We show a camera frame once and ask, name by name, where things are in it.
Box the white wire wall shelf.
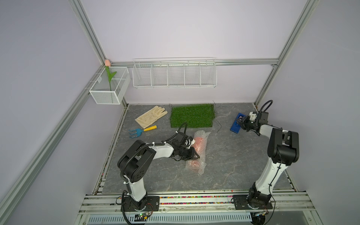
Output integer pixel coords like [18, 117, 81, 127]
[132, 57, 218, 88]

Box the green artificial grass mat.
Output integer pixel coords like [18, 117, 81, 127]
[170, 104, 215, 128]

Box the pink artificial tulip flower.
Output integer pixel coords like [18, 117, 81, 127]
[105, 59, 117, 91]

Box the red plastic wine glass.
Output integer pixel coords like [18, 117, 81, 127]
[186, 137, 207, 173]

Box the white mesh wall basket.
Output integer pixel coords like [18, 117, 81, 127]
[89, 66, 131, 105]

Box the clear bubble wrap sheet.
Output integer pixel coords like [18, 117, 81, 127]
[185, 130, 211, 175]

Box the teal yellow garden rake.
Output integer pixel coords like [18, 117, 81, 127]
[129, 125, 157, 138]

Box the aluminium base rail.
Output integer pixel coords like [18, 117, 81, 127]
[75, 189, 322, 225]

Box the beige work glove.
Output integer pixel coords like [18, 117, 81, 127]
[135, 106, 168, 128]

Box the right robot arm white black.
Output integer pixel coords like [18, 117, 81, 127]
[231, 100, 300, 209]

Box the blue tape dispenser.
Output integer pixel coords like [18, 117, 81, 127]
[230, 113, 242, 134]

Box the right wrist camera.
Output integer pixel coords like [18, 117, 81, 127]
[249, 112, 258, 122]

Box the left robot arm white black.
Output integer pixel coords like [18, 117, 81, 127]
[117, 122, 201, 212]

